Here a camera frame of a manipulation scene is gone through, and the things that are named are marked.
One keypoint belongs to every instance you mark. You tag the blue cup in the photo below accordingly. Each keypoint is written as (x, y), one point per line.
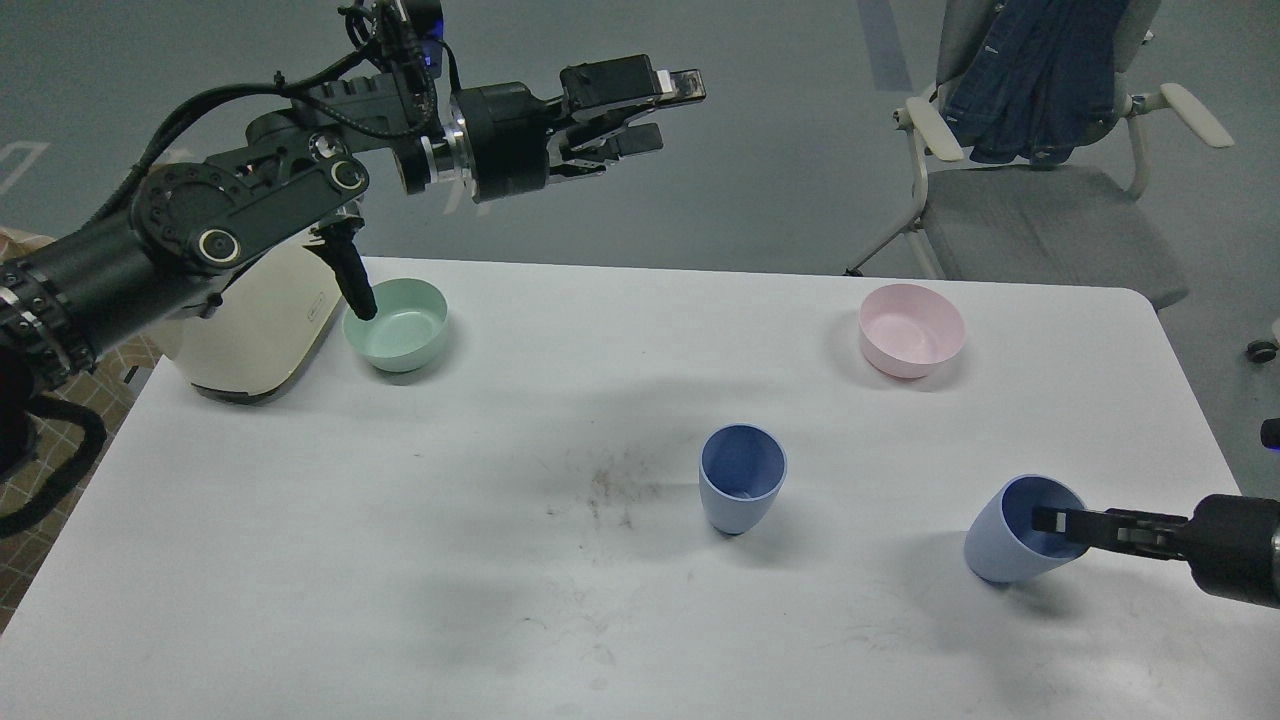
(741, 470)
(1003, 547)

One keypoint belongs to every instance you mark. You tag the black chair caster wheel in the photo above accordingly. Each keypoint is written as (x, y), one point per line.
(1261, 351)

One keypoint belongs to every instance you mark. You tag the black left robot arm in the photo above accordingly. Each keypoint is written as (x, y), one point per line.
(237, 170)

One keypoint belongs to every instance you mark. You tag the cream white toaster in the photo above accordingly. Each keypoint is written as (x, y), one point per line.
(260, 340)

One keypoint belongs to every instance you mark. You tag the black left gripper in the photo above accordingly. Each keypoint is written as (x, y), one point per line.
(507, 135)

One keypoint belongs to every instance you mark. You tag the mint green bowl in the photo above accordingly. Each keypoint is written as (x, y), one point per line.
(411, 329)

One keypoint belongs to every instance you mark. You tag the pink bowl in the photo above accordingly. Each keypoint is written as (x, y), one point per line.
(909, 331)

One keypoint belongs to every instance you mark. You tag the blue denim jacket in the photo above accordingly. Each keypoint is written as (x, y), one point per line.
(1042, 76)

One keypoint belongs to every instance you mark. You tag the grey office chair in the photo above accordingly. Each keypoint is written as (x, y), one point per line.
(1078, 223)

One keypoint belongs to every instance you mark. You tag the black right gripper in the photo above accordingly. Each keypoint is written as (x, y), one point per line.
(1230, 543)

